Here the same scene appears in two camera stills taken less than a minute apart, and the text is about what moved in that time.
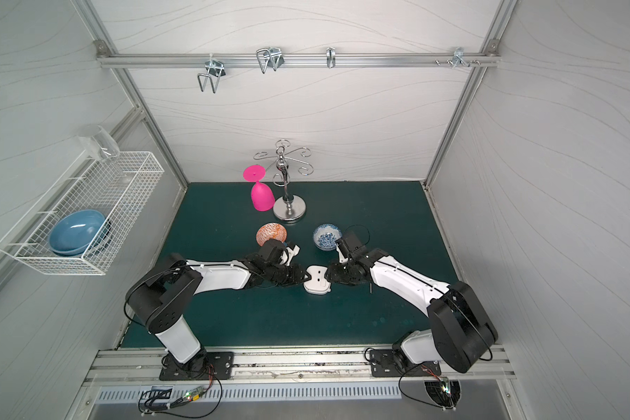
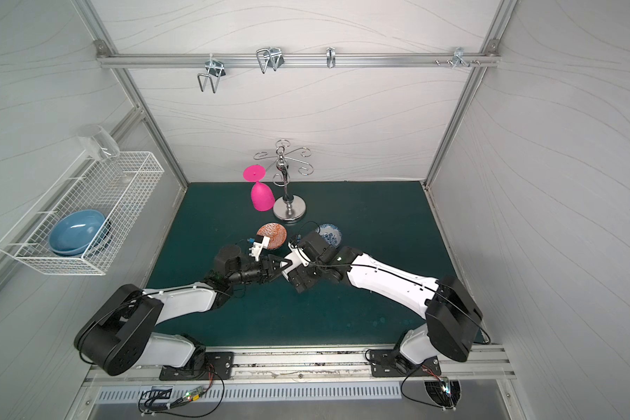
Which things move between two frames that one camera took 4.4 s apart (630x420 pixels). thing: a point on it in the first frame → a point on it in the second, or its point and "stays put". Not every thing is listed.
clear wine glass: x=97 y=143 stays put
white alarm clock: x=318 y=284 → x=297 y=256
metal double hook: x=215 y=70 stays put
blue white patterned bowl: x=325 y=236 stays put
